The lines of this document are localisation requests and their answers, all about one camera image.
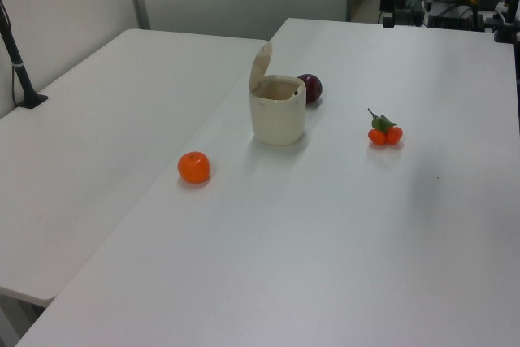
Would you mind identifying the cream plastic garbage bin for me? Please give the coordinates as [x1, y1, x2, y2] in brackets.
[248, 41, 307, 147]

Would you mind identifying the orange mandarin fruit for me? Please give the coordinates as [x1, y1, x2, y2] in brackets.
[177, 150, 211, 184]

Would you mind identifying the dark red apple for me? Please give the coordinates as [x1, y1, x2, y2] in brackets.
[297, 73, 323, 105]

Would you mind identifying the small tangerine cluster with leaves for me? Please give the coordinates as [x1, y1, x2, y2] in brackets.
[367, 107, 404, 147]

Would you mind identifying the black clamp stand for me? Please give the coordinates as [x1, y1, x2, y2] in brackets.
[492, 0, 520, 44]

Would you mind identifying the black camera stand pole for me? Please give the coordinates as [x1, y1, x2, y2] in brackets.
[0, 0, 49, 110]

